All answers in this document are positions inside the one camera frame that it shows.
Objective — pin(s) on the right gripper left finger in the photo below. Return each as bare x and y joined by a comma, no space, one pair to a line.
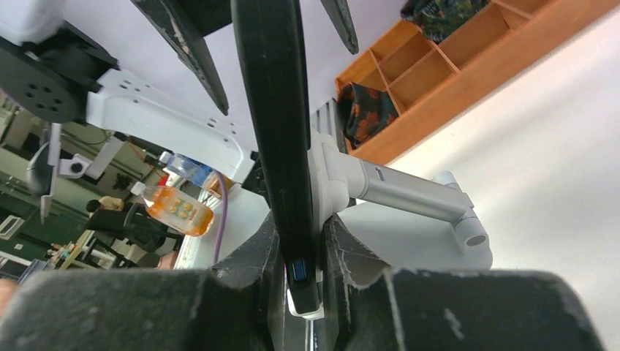
238,304

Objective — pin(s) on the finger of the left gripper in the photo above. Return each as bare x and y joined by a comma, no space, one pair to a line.
184,25
340,16

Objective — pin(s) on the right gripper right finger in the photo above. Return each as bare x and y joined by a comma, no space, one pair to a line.
370,305

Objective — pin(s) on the black phone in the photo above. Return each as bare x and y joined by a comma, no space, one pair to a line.
271,51

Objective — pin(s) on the white folding phone stand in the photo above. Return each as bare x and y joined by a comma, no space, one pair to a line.
436,215

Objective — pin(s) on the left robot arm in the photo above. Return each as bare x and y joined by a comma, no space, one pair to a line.
61,75

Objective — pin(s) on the floral cloth roll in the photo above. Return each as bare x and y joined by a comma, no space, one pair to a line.
364,112

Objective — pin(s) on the orange drink bottle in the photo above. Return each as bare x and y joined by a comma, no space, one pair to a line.
174,208

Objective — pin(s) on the orange wooden organizer tray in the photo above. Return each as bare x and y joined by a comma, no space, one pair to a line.
429,84

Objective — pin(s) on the blue cap bottle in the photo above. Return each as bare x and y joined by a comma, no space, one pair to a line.
189,169

